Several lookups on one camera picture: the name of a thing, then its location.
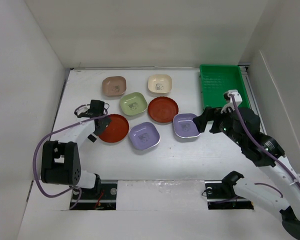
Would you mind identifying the cream square plate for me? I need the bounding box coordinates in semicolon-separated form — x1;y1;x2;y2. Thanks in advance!
147;74;173;94

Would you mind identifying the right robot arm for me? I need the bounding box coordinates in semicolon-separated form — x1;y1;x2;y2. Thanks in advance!
193;107;300;240

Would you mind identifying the red round plate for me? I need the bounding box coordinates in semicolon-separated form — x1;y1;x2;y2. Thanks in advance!
99;114;130;144
147;96;179;124

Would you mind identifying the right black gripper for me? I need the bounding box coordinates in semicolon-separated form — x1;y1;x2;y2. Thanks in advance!
192;103;246;147

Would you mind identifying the green square plate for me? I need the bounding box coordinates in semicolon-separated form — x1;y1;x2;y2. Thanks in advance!
119;92;148;116

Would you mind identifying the brown square plate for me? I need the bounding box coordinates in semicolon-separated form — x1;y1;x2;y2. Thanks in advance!
102;76;127;97

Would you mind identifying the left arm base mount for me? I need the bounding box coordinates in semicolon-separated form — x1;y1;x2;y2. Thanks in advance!
69;181;118;211

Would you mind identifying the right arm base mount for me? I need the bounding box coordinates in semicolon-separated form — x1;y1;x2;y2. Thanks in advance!
201;180;254;210

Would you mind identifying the green plastic bin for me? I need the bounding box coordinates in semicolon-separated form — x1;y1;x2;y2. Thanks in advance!
199;64;251;108

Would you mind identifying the purple square plate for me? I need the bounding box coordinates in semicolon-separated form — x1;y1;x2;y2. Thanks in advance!
172;113;201;139
128;122;161;151

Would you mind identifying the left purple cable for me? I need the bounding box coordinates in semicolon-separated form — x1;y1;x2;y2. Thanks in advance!
32;104;109;210

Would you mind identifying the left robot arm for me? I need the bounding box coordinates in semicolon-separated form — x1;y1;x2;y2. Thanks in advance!
40;110;111;199

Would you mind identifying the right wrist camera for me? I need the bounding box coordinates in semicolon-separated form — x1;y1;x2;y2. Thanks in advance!
220;89;243;114

